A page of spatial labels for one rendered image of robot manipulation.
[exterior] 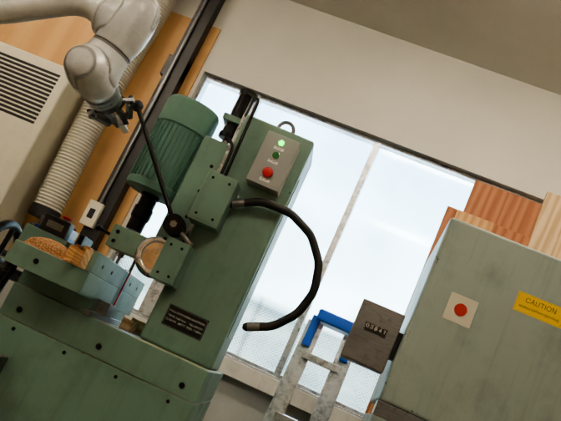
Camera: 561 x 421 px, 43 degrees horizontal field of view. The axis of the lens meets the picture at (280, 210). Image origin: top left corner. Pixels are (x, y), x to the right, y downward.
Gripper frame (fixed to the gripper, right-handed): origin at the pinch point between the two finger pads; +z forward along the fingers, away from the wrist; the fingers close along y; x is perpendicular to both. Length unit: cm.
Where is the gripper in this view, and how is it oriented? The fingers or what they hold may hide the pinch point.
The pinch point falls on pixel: (122, 124)
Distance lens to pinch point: 203.9
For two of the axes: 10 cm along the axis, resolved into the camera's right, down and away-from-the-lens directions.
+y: 9.5, -3.2, 0.7
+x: -3.2, -9.2, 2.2
